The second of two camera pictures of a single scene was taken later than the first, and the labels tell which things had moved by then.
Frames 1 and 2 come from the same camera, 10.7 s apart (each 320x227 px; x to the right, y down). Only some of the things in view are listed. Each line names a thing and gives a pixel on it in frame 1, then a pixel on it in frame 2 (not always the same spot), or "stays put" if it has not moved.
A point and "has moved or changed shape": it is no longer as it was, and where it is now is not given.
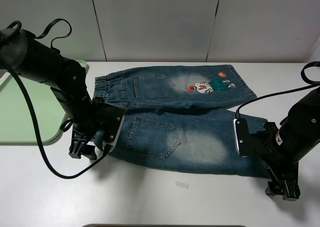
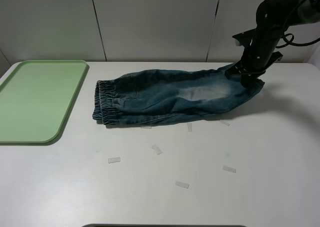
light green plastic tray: [16, 122] stays put
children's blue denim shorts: [181, 117] has moved or changed shape
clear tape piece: [185, 185] stays put
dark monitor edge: [164, 225] stays put
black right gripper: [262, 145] to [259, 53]
